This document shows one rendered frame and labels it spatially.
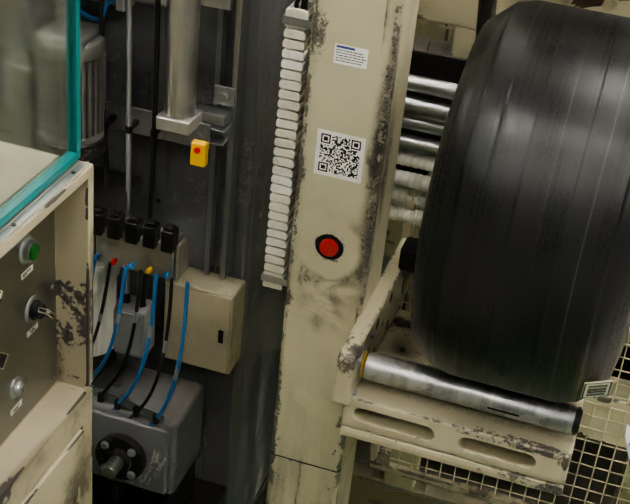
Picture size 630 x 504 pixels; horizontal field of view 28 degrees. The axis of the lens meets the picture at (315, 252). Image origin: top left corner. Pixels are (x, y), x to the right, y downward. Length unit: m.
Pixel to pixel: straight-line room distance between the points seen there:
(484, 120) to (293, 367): 0.63
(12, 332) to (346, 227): 0.54
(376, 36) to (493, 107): 0.22
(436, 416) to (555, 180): 0.49
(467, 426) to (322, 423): 0.30
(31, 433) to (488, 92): 0.79
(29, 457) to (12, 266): 0.28
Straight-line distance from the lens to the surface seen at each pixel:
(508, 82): 1.69
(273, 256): 2.01
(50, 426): 1.83
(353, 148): 1.87
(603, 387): 1.81
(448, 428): 1.95
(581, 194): 1.64
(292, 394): 2.13
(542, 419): 1.94
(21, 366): 1.78
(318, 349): 2.06
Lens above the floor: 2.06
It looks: 31 degrees down
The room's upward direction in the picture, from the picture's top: 6 degrees clockwise
